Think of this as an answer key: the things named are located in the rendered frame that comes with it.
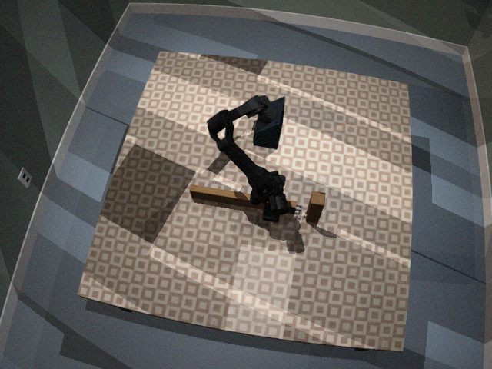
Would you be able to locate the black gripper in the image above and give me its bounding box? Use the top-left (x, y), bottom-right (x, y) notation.
top-left (262, 175), bottom-right (286, 223)

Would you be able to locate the brown wooden board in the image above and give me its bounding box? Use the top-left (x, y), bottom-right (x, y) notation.
top-left (189, 184), bottom-right (302, 215)

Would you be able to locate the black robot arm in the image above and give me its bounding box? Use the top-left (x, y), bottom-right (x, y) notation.
top-left (207, 95), bottom-right (289, 216)

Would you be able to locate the dark brown wooden post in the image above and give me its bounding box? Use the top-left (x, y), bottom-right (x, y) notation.
top-left (306, 191), bottom-right (325, 224)

